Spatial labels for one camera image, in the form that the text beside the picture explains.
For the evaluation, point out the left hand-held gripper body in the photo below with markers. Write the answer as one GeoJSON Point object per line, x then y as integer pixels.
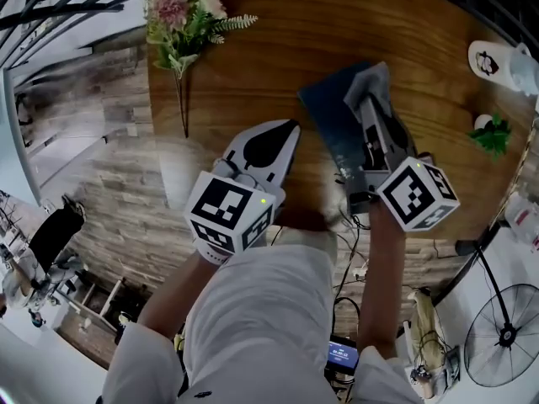
{"type": "Point", "coordinates": [223, 202]}

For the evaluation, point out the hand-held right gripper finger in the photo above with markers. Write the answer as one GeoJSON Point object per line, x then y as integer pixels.
{"type": "Point", "coordinates": [402, 139]}
{"type": "Point", "coordinates": [377, 158]}

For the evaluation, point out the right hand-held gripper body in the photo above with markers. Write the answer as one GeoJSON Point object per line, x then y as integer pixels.
{"type": "Point", "coordinates": [417, 196]}

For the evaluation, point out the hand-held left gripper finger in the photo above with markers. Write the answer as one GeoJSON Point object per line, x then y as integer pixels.
{"type": "Point", "coordinates": [242, 147]}
{"type": "Point", "coordinates": [282, 158]}

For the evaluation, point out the dark blue notebook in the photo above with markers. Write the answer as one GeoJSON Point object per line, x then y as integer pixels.
{"type": "Point", "coordinates": [332, 116]}

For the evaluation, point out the grey cleaning cloth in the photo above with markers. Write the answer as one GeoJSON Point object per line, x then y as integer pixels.
{"type": "Point", "coordinates": [368, 80]}

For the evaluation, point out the person's right forearm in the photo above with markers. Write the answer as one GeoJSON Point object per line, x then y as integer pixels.
{"type": "Point", "coordinates": [381, 276]}

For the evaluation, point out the person's left forearm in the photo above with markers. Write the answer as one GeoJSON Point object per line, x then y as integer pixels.
{"type": "Point", "coordinates": [177, 297]}

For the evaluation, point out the white wristband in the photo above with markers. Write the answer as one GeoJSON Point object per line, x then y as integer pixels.
{"type": "Point", "coordinates": [212, 254]}

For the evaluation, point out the person's light trousers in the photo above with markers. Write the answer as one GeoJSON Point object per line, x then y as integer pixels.
{"type": "Point", "coordinates": [311, 238]}

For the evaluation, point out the small white potted plant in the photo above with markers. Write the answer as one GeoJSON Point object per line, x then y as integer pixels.
{"type": "Point", "coordinates": [492, 137]}

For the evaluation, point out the white plastic bag red print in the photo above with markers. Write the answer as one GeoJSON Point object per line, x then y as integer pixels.
{"type": "Point", "coordinates": [522, 217]}

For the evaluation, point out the white printed vase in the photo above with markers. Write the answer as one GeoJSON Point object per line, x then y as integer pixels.
{"type": "Point", "coordinates": [486, 61]}

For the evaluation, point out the beige wooden ornament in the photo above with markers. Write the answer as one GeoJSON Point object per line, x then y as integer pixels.
{"type": "Point", "coordinates": [423, 318]}

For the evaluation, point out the person's white shirt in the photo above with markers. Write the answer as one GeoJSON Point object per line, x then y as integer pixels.
{"type": "Point", "coordinates": [261, 322]}

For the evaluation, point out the artificial flower bouquet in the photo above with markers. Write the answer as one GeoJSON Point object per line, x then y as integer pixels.
{"type": "Point", "coordinates": [181, 19]}

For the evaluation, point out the white storage rack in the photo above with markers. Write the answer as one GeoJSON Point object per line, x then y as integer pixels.
{"type": "Point", "coordinates": [113, 297]}

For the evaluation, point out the black standing fan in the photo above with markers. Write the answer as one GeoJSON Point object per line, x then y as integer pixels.
{"type": "Point", "coordinates": [507, 334]}

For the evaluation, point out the black device with screen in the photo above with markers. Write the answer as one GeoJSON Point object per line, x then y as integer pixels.
{"type": "Point", "coordinates": [343, 355]}

